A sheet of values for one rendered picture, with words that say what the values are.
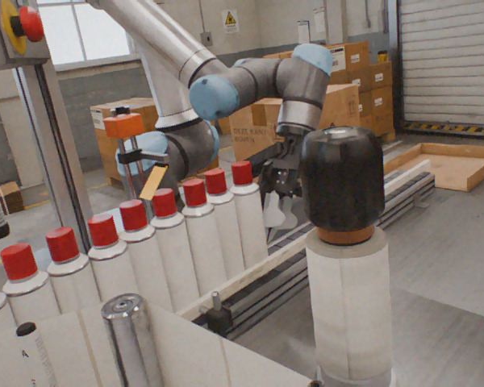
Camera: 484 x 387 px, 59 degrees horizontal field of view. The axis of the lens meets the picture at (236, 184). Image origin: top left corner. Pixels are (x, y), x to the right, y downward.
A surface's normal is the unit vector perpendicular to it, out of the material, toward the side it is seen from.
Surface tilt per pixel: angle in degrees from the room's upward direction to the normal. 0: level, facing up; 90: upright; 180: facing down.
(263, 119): 90
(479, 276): 0
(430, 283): 0
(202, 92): 94
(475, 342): 0
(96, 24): 90
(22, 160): 90
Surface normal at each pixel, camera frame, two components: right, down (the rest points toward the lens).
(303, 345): -0.14, -0.94
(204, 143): 0.78, 0.00
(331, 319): -0.64, 0.32
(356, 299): -0.07, 0.33
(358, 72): 0.59, 0.11
